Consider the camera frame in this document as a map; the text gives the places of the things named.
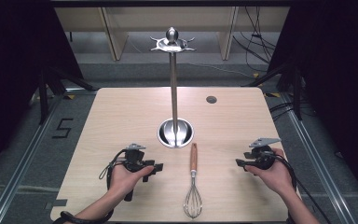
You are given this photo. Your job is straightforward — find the person's right hand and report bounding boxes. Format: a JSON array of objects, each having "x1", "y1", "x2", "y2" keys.
[{"x1": 244, "y1": 147, "x2": 296, "y2": 198}]

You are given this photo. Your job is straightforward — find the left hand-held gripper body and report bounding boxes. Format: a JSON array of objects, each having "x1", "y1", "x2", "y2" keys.
[{"x1": 122, "y1": 143, "x2": 157, "y2": 173}]

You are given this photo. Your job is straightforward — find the wooden-handled steel whisk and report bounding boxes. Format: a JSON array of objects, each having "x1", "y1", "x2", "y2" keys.
[{"x1": 183, "y1": 142, "x2": 204, "y2": 220}]

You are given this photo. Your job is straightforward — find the hand-held gripper black cable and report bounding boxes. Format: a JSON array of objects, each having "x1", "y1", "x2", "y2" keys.
[
  {"x1": 260, "y1": 150, "x2": 333, "y2": 224},
  {"x1": 51, "y1": 148, "x2": 129, "y2": 224}
]

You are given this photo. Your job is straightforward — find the black metal stand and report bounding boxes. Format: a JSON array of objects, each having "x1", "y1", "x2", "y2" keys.
[
  {"x1": 36, "y1": 65, "x2": 100, "y2": 126},
  {"x1": 241, "y1": 61, "x2": 306, "y2": 121}
]

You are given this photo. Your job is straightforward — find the black cables beside table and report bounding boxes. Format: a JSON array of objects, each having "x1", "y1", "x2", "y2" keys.
[{"x1": 268, "y1": 100, "x2": 316, "y2": 121}]

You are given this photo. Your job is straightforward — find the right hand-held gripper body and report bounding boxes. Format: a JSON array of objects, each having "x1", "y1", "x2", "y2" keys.
[{"x1": 243, "y1": 137, "x2": 282, "y2": 171}]

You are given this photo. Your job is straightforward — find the left hand-held gripper black cable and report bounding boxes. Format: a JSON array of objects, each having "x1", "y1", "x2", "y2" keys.
[{"x1": 51, "y1": 148, "x2": 129, "y2": 224}]

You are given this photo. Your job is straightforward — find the thin white floor cable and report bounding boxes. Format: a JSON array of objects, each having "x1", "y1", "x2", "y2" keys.
[{"x1": 186, "y1": 61, "x2": 256, "y2": 80}]

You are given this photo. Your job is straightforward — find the dark curtain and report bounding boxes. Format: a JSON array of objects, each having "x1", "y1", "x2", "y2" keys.
[
  {"x1": 0, "y1": 0, "x2": 86, "y2": 183},
  {"x1": 266, "y1": 0, "x2": 358, "y2": 200}
]

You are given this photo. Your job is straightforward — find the right hand-held gripper black cable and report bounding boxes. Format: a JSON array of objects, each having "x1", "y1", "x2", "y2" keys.
[{"x1": 260, "y1": 150, "x2": 333, "y2": 224}]

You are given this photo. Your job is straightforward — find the bundle of black floor cables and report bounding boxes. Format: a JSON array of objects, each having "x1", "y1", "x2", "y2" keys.
[{"x1": 231, "y1": 6, "x2": 278, "y2": 65}]

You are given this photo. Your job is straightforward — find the light wooden shelf unit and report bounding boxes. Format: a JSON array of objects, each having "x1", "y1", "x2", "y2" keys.
[{"x1": 53, "y1": 6, "x2": 291, "y2": 63}]

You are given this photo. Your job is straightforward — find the person's left hand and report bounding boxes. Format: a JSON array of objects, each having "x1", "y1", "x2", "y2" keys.
[{"x1": 106, "y1": 163, "x2": 156, "y2": 200}]

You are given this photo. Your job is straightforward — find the aluminium floor rail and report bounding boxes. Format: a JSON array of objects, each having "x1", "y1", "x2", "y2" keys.
[
  {"x1": 0, "y1": 89, "x2": 73, "y2": 224},
  {"x1": 279, "y1": 91, "x2": 358, "y2": 224}
]

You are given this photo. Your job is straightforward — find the steel utensil rack stand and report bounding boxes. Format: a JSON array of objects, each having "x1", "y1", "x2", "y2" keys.
[{"x1": 149, "y1": 26, "x2": 198, "y2": 149}]

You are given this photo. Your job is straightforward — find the dark grey tape patch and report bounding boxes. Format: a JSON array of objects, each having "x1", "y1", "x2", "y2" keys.
[{"x1": 44, "y1": 198, "x2": 68, "y2": 211}]

